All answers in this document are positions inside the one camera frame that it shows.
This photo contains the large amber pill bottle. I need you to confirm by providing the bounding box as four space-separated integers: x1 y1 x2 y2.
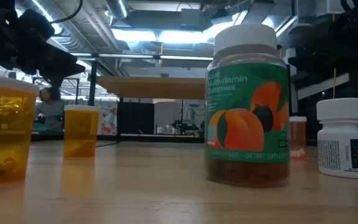
0 74 40 187

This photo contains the small pink pill bottle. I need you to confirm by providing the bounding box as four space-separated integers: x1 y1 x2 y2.
289 116 308 160

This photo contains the white opaque pill bottle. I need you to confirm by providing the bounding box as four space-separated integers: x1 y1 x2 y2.
316 97 358 180

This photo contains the green label gummy vitamin bottle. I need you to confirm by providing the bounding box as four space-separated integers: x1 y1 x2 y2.
204 23 291 189

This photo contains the person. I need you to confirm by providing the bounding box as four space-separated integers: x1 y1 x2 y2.
35 86 65 131

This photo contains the grey horizontal pipe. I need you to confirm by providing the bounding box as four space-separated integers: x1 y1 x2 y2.
70 52 214 62

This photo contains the colourful patterned cloth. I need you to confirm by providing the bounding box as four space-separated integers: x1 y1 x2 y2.
97 100 118 136

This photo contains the black cabinet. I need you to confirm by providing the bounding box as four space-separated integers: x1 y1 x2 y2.
118 101 155 135

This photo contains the small black machine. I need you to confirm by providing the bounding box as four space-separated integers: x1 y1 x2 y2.
170 119 201 137

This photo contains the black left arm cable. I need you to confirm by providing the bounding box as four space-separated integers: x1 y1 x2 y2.
50 0 84 24

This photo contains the black aluminium table frame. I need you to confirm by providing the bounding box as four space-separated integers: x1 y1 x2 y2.
31 131 358 153

